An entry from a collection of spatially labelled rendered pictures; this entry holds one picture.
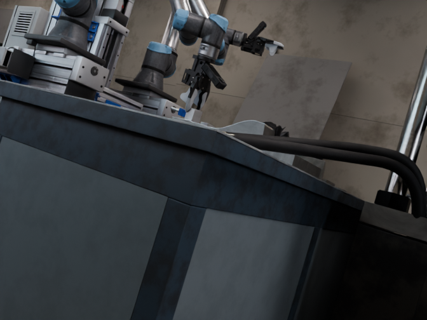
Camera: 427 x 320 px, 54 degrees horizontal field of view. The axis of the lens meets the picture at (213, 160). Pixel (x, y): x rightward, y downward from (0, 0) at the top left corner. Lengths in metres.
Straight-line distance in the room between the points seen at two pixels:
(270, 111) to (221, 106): 0.95
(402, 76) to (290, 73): 1.15
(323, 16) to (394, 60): 1.01
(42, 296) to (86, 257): 0.14
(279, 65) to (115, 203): 4.29
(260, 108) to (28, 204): 3.88
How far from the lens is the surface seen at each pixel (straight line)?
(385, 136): 4.61
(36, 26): 2.17
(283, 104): 4.61
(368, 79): 4.83
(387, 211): 1.26
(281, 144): 0.99
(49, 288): 0.91
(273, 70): 4.95
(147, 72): 2.07
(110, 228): 0.80
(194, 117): 1.57
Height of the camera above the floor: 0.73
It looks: 2 degrees up
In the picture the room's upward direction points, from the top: 17 degrees clockwise
